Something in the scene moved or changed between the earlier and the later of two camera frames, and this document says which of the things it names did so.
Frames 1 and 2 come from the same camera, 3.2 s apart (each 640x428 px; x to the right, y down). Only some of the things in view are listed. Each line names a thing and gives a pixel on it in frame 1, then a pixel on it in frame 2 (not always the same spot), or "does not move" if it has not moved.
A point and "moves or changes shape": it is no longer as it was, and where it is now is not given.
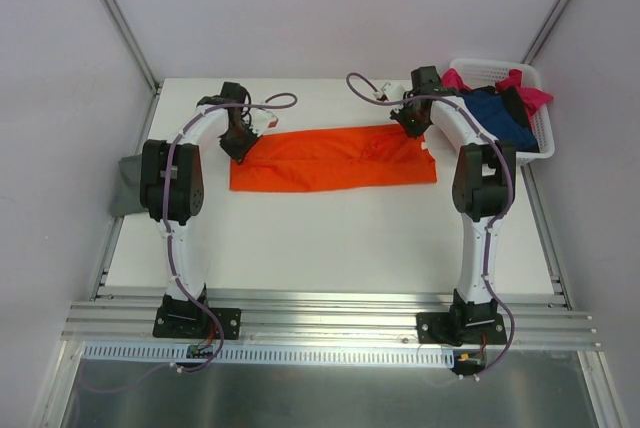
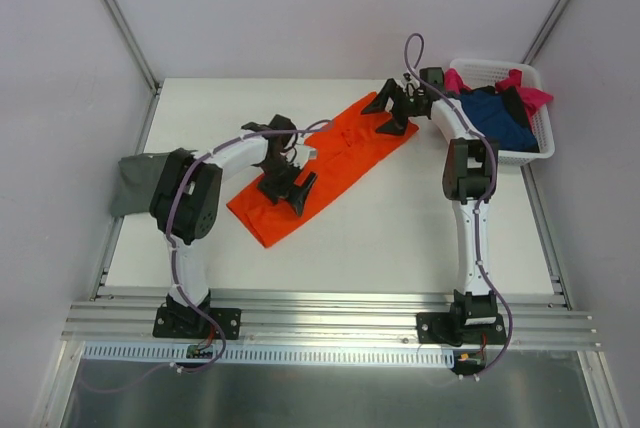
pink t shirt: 533,97 does not move
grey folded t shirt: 126,195 does not move
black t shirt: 514,102 does not move
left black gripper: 238,143 to 282,186
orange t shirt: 338,157 moves or changes shape
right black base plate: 465,324 does not move
